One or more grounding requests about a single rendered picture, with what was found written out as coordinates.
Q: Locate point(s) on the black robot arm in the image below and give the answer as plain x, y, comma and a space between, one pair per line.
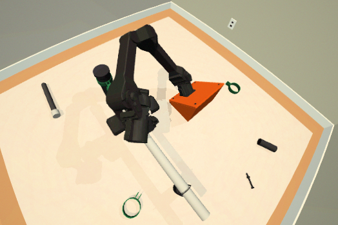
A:
123, 92

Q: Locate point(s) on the dark green cup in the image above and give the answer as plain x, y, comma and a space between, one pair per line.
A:
106, 83

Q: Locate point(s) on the black cylinder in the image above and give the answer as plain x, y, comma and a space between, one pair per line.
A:
102, 73
267, 145

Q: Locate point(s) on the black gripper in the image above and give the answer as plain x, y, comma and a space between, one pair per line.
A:
117, 127

